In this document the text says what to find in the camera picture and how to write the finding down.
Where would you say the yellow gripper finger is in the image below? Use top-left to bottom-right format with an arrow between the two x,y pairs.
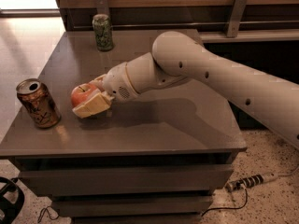
72,90 -> 113,119
90,74 -> 106,90

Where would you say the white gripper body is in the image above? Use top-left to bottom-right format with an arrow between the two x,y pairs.
103,63 -> 138,103

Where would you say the red apple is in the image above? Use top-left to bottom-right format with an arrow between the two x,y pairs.
71,83 -> 97,107

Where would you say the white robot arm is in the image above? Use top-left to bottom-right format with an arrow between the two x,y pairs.
71,31 -> 299,147

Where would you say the green soda can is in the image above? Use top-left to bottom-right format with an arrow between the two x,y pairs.
93,14 -> 114,51

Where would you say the orange soda can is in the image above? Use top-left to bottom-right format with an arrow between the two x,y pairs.
16,78 -> 61,129

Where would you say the grey drawer cabinet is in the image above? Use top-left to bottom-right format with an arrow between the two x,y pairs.
0,31 -> 246,224

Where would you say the black chair base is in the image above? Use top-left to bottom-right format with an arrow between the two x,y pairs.
0,177 -> 24,224

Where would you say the grey counter shelf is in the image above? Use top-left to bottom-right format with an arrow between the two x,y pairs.
199,29 -> 299,43

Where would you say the white power strip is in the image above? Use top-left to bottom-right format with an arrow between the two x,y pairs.
225,173 -> 278,192

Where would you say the left metal bracket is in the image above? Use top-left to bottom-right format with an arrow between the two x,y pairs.
94,0 -> 110,17

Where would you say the metal bracket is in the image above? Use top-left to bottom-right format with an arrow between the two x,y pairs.
225,0 -> 248,38
94,0 -> 110,17

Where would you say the thin black floor cable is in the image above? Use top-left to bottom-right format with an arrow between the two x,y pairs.
36,205 -> 60,224

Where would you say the right metal bracket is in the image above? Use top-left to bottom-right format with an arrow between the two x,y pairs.
225,0 -> 248,38

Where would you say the black power cable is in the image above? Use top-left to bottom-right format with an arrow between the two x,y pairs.
201,188 -> 249,217

